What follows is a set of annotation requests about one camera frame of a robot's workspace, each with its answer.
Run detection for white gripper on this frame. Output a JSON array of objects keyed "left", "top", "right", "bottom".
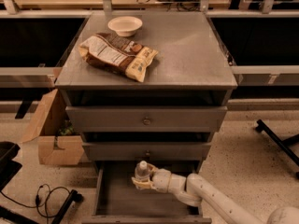
[{"left": 132, "top": 163, "right": 171, "bottom": 193}]

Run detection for clear plastic water bottle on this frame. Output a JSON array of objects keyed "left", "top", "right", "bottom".
[{"left": 135, "top": 161, "right": 150, "bottom": 182}]

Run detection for bottom grey drawer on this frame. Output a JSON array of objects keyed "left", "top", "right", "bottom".
[{"left": 81, "top": 161, "right": 212, "bottom": 224}]

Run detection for grey drawer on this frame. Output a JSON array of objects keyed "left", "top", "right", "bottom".
[
  {"left": 65, "top": 106, "right": 227, "bottom": 133},
  {"left": 81, "top": 161, "right": 212, "bottom": 224},
  {"left": 82, "top": 142, "right": 210, "bottom": 161}
]

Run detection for middle grey drawer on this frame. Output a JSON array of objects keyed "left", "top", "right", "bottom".
[{"left": 82, "top": 142, "right": 210, "bottom": 161}]

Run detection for top grey drawer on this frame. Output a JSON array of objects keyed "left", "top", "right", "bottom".
[{"left": 65, "top": 106, "right": 227, "bottom": 133}]

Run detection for grey drawer cabinet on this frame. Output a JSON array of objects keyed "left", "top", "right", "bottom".
[{"left": 54, "top": 10, "right": 238, "bottom": 224}]

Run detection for black stand leg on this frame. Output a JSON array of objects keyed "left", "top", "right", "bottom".
[{"left": 51, "top": 189, "right": 83, "bottom": 224}]

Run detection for cardboard box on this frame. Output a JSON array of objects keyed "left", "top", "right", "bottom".
[{"left": 21, "top": 89, "right": 84, "bottom": 166}]

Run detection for brown yellow chip bag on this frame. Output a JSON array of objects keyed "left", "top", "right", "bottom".
[{"left": 78, "top": 33, "right": 158, "bottom": 82}]

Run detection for black chair base leg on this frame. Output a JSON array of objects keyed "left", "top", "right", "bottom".
[{"left": 255, "top": 119, "right": 299, "bottom": 166}]

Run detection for white bowl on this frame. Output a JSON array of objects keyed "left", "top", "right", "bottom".
[{"left": 107, "top": 16, "right": 143, "bottom": 37}]

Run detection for black cable on floor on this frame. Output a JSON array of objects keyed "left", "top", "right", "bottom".
[{"left": 0, "top": 183, "right": 73, "bottom": 220}]

